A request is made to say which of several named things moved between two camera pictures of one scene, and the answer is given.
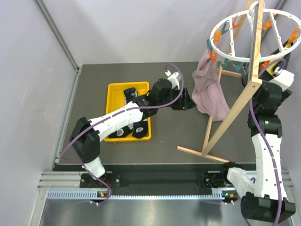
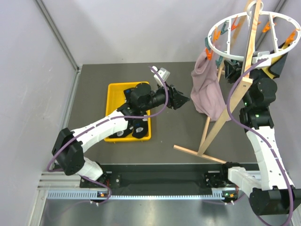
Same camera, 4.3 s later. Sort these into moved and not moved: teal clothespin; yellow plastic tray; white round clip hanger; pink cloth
Moved: white round clip hanger; teal clothespin
Not moved: yellow plastic tray; pink cloth
